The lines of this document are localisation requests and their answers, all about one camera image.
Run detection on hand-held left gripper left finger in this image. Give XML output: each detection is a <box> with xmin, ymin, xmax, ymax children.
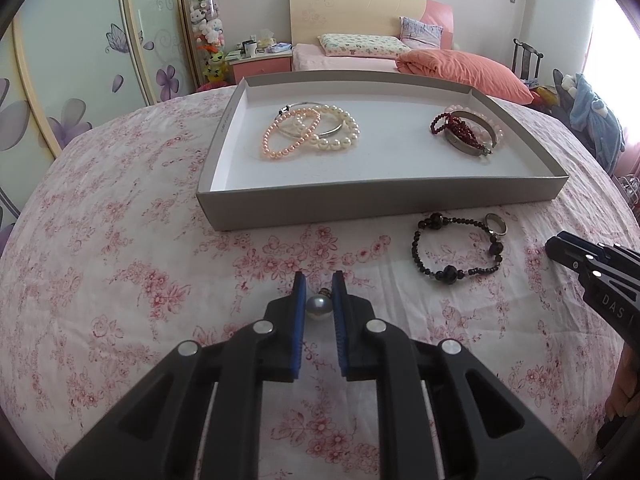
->
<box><xmin>54</xmin><ymin>271</ymin><xmax>307</xmax><ymax>480</ymax></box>

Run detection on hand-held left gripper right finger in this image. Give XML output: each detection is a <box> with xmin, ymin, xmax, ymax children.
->
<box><xmin>332</xmin><ymin>270</ymin><xmax>583</xmax><ymax>480</ymax></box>

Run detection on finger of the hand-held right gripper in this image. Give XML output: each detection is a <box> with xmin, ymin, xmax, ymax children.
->
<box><xmin>545</xmin><ymin>237</ymin><xmax>640</xmax><ymax>350</ymax></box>
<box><xmin>557</xmin><ymin>231</ymin><xmax>640</xmax><ymax>261</ymax></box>

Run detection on pearl earring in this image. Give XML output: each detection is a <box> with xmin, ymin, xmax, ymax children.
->
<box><xmin>306</xmin><ymin>287</ymin><xmax>334</xmax><ymax>321</ymax></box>

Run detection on black bead bracelet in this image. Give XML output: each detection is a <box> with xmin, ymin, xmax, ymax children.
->
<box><xmin>411</xmin><ymin>212</ymin><xmax>506</xmax><ymax>286</ymax></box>

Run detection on wide silver cuff bangle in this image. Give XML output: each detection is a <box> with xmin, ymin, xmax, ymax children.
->
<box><xmin>444</xmin><ymin>110</ymin><xmax>505</xmax><ymax>158</ymax></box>

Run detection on dark red bead bracelet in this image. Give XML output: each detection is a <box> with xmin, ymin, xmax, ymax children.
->
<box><xmin>430</xmin><ymin>111</ymin><xmax>488</xmax><ymax>151</ymax></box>

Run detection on grey cardboard tray box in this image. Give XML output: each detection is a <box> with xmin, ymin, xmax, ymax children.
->
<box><xmin>196</xmin><ymin>70</ymin><xmax>571</xmax><ymax>232</ymax></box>

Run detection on pale pink crystal bracelet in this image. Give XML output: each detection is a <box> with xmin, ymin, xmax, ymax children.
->
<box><xmin>444</xmin><ymin>103</ymin><xmax>496</xmax><ymax>146</ymax></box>

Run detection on white pearl bracelet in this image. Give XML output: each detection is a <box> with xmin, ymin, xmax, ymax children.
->
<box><xmin>295</xmin><ymin>104</ymin><xmax>361</xmax><ymax>152</ymax></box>

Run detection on pink pearl bracelet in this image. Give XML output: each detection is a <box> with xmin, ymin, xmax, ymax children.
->
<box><xmin>258</xmin><ymin>109</ymin><xmax>322</xmax><ymax>159</ymax></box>

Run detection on thin silver bangle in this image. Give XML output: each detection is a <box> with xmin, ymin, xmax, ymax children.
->
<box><xmin>276</xmin><ymin>104</ymin><xmax>351</xmax><ymax>141</ymax></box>

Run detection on person's right hand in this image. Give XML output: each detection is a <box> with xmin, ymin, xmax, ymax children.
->
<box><xmin>605</xmin><ymin>345</ymin><xmax>640</xmax><ymax>421</ymax></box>

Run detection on blue plush garment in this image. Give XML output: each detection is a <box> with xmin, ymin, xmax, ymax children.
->
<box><xmin>567</xmin><ymin>72</ymin><xmax>626</xmax><ymax>176</ymax></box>

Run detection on dark office chair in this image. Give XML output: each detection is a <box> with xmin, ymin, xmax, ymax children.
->
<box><xmin>552</xmin><ymin>69</ymin><xmax>576</xmax><ymax>126</ymax></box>

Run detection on colourful toy pile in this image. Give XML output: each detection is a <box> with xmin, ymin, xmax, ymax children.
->
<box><xmin>530</xmin><ymin>80</ymin><xmax>557</xmax><ymax>107</ymax></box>

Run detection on pink curtain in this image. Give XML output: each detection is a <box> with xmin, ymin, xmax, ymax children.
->
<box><xmin>582</xmin><ymin>0</ymin><xmax>640</xmax><ymax>201</ymax></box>

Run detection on dark wooden chair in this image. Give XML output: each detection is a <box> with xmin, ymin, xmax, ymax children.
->
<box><xmin>512</xmin><ymin>37</ymin><xmax>543</xmax><ymax>81</ymax></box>

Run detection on orange pillow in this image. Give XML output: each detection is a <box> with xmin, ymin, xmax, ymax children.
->
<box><xmin>395</xmin><ymin>49</ymin><xmax>535</xmax><ymax>106</ymax></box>

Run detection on purple print pillow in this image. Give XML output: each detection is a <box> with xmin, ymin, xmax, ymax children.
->
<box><xmin>399</xmin><ymin>16</ymin><xmax>445</xmax><ymax>51</ymax></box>

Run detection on pink bed sheet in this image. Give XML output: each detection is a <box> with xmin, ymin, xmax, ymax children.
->
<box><xmin>291</xmin><ymin>43</ymin><xmax>401</xmax><ymax>72</ymax></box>

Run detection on pink white nightstand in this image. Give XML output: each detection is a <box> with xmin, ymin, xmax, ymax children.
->
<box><xmin>225</xmin><ymin>47</ymin><xmax>293</xmax><ymax>86</ymax></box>

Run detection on floral print pillow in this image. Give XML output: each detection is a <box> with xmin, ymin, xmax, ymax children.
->
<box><xmin>317</xmin><ymin>33</ymin><xmax>411</xmax><ymax>58</ymax></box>

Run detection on clear tube of plush toys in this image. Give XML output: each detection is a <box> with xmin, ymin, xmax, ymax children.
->
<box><xmin>186</xmin><ymin>0</ymin><xmax>232</xmax><ymax>86</ymax></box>

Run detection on beige pink bed headboard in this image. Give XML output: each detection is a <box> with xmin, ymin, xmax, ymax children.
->
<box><xmin>289</xmin><ymin>0</ymin><xmax>455</xmax><ymax>51</ymax></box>

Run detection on flower print sliding wardrobe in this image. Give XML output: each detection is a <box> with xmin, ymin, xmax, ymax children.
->
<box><xmin>0</xmin><ymin>0</ymin><xmax>198</xmax><ymax>231</ymax></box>

